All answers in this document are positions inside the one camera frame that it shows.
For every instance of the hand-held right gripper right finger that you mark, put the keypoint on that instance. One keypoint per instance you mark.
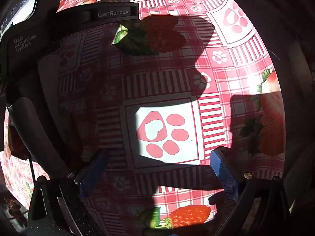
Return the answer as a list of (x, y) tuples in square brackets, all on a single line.
[(224, 174)]

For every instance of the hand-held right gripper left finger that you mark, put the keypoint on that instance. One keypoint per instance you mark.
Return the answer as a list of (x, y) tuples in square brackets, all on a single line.
[(94, 174)]

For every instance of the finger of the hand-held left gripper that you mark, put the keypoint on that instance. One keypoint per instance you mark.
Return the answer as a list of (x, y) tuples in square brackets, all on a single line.
[(108, 12)]

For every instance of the strawberry print tablecloth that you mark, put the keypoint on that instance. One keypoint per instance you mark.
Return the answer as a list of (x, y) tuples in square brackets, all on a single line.
[(167, 86)]

